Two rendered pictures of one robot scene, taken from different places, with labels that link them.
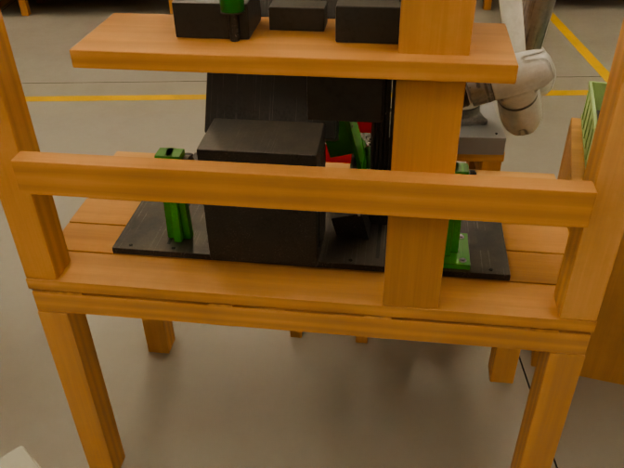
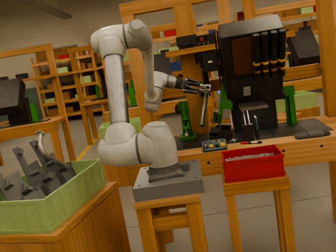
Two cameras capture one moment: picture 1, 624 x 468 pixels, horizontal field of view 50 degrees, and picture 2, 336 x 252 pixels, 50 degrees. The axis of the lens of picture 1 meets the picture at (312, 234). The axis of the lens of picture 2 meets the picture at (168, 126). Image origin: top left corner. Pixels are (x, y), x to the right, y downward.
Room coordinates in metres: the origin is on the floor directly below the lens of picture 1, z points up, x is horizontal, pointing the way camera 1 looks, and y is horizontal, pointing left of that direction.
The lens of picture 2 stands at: (4.09, -0.50, 1.50)
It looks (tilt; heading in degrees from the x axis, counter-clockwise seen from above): 11 degrees down; 180
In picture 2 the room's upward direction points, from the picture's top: 9 degrees counter-clockwise
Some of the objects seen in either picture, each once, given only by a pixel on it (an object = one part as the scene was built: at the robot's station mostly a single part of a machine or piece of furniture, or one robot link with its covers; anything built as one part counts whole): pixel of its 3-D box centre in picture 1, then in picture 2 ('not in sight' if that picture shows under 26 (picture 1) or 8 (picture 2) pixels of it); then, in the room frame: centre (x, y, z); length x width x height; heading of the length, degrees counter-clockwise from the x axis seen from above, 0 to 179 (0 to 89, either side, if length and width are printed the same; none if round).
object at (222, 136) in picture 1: (266, 191); (252, 105); (1.54, 0.12, 1.07); 0.30 x 0.18 x 0.34; 82
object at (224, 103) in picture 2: (342, 127); (226, 98); (1.72, -0.09, 1.17); 0.13 x 0.12 x 0.20; 82
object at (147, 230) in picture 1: (314, 221); (241, 135); (1.66, -0.01, 0.89); 1.10 x 0.42 x 0.02; 82
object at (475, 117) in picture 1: (452, 109); (168, 168); (2.31, -0.53, 0.95); 0.22 x 0.18 x 0.06; 95
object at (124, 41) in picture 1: (294, 45); (227, 44); (1.41, 0.03, 1.52); 0.90 x 0.25 x 0.04; 82
